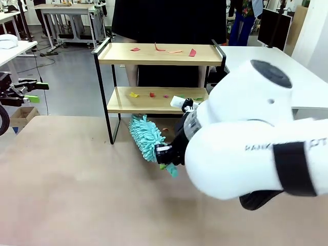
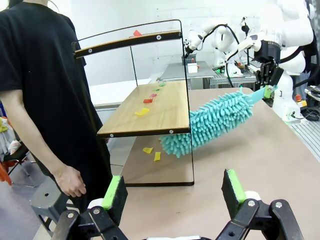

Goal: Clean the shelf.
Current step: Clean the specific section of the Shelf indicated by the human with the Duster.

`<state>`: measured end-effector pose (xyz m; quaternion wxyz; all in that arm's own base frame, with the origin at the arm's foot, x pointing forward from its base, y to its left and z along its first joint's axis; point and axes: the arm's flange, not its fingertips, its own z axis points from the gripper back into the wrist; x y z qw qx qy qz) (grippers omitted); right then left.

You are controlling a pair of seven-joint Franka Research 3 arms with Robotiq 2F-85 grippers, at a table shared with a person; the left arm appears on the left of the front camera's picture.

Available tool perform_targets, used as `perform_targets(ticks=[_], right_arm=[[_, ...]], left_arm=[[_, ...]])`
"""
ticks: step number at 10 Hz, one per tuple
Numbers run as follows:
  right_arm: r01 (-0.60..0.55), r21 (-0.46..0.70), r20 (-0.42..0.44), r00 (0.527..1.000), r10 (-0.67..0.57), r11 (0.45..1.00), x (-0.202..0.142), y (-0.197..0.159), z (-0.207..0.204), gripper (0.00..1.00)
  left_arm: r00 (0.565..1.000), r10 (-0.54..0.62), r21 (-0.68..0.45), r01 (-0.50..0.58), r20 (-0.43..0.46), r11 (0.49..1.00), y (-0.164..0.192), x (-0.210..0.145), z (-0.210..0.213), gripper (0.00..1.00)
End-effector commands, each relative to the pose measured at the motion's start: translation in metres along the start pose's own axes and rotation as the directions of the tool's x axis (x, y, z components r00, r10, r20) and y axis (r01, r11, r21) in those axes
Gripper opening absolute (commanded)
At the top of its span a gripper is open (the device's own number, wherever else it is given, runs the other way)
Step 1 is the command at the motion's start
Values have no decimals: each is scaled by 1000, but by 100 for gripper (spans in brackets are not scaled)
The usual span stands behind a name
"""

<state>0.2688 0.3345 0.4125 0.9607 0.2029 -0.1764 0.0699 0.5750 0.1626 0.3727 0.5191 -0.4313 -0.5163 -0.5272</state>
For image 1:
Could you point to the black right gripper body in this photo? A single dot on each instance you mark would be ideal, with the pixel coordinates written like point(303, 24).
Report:
point(179, 143)

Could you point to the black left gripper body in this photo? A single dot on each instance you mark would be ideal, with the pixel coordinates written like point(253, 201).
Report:
point(6, 100)

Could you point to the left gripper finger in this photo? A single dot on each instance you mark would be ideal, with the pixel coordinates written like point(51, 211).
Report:
point(42, 86)
point(33, 99)

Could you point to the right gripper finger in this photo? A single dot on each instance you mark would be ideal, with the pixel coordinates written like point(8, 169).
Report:
point(179, 161)
point(162, 153)

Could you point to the teal microfibre duster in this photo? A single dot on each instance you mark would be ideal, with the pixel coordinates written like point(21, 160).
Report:
point(143, 135)

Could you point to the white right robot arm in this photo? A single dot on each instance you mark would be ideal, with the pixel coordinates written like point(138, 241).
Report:
point(243, 102)

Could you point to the cardboard box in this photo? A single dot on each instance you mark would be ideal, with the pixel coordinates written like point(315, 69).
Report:
point(23, 114)

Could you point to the dark floor power strip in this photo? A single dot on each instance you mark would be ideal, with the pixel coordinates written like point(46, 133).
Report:
point(48, 53)

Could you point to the small white table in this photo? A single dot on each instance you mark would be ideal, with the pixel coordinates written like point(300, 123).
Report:
point(15, 51)

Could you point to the green paper scrap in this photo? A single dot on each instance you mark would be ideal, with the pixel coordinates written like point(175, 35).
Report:
point(198, 98)

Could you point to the white cloth bundle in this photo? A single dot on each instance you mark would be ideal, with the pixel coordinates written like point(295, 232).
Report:
point(7, 41)

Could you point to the person in dark trousers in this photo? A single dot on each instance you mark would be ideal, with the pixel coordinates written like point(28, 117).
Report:
point(41, 20)

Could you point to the black tripod pole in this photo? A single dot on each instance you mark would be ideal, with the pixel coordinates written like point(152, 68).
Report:
point(25, 20)

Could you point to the black office chair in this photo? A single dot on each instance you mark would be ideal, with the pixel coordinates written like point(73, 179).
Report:
point(217, 77)

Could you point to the peach paper strip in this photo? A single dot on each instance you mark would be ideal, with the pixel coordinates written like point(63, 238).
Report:
point(175, 52)

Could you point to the red curled paper strip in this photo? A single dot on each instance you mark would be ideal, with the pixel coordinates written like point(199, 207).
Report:
point(158, 48)

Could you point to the large white table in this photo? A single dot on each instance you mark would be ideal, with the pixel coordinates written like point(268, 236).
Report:
point(256, 61)

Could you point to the person in blue trousers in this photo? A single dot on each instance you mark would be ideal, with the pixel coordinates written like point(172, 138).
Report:
point(239, 28)

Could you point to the black monitor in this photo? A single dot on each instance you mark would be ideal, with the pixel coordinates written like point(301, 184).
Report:
point(274, 28)

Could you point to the brown cardboard sheet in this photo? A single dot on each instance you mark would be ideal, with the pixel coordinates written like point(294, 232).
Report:
point(298, 23)

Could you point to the white partition board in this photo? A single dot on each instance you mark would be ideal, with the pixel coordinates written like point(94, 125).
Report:
point(317, 38)

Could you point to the grey frame workshop desk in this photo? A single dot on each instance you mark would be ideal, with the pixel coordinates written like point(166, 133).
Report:
point(64, 10)

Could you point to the black frame wooden shelf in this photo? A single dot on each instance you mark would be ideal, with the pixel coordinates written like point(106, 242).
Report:
point(159, 57)

